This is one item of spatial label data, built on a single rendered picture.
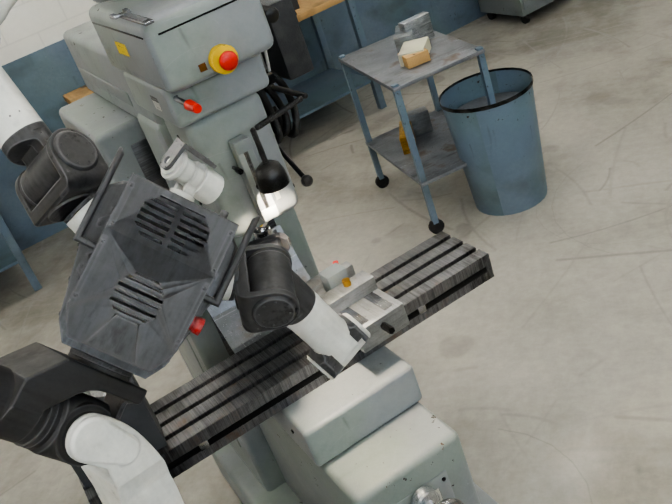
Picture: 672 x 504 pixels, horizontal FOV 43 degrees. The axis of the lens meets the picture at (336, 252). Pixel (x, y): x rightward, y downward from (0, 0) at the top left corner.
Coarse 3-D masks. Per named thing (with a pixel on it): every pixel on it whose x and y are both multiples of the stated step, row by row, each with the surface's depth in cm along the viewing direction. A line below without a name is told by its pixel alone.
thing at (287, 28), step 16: (272, 0) 226; (288, 0) 225; (288, 16) 226; (272, 32) 227; (288, 32) 228; (272, 48) 232; (288, 48) 229; (304, 48) 231; (272, 64) 238; (288, 64) 231; (304, 64) 233
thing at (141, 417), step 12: (96, 396) 206; (132, 408) 207; (144, 408) 208; (120, 420) 207; (132, 420) 208; (144, 420) 209; (156, 420) 217; (144, 432) 210; (156, 432) 212; (156, 444) 213; (84, 480) 209
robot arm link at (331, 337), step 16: (320, 304) 170; (304, 320) 168; (320, 320) 170; (336, 320) 174; (352, 320) 182; (304, 336) 172; (320, 336) 172; (336, 336) 174; (352, 336) 178; (368, 336) 184; (320, 352) 176; (336, 352) 176; (320, 368) 181; (336, 368) 179
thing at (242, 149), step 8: (240, 136) 197; (232, 144) 195; (240, 144) 195; (248, 144) 196; (232, 152) 199; (240, 152) 196; (248, 152) 197; (240, 160) 197; (248, 160) 197; (256, 160) 198; (248, 168) 198; (248, 176) 199; (248, 184) 200; (256, 184) 200; (256, 192) 201; (256, 200) 202; (264, 200) 202; (272, 200) 204; (256, 208) 205; (264, 208) 203; (272, 208) 204; (264, 216) 204; (272, 216) 205
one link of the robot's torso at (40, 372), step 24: (0, 360) 147; (24, 360) 146; (48, 360) 144; (72, 360) 144; (0, 384) 138; (24, 384) 139; (48, 384) 142; (72, 384) 145; (96, 384) 148; (120, 384) 151; (0, 408) 138; (24, 408) 139; (48, 408) 143; (120, 408) 156; (0, 432) 140; (24, 432) 142
